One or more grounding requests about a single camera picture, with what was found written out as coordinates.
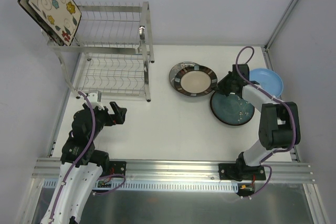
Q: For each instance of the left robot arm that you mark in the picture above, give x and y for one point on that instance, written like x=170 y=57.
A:
x=82 y=165

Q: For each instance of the teal round glazed plate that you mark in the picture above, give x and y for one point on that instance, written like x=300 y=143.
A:
x=231 y=110

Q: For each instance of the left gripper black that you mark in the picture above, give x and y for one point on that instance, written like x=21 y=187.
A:
x=110 y=118

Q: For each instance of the round plate dark patterned rim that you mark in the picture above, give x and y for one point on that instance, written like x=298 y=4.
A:
x=197 y=83

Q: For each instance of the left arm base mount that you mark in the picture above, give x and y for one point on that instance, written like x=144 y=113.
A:
x=117 y=167

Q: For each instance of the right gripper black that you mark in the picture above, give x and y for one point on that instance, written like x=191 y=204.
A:
x=227 y=85

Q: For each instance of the aluminium mounting rail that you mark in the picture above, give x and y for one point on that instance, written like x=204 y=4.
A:
x=187 y=171

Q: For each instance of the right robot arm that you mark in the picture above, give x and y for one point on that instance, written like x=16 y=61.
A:
x=279 y=127

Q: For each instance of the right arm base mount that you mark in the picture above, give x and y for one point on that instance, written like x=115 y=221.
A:
x=231 y=171

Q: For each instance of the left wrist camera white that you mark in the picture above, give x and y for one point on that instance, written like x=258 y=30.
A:
x=93 y=98

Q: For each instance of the square floral plate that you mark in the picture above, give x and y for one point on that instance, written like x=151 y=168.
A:
x=38 y=19
x=62 y=15

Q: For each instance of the white slotted cable duct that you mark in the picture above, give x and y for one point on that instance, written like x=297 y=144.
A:
x=133 y=185

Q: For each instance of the light blue round plate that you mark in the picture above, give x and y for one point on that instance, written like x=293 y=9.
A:
x=269 y=80

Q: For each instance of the steel two-tier dish rack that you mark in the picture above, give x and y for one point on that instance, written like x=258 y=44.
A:
x=111 y=52

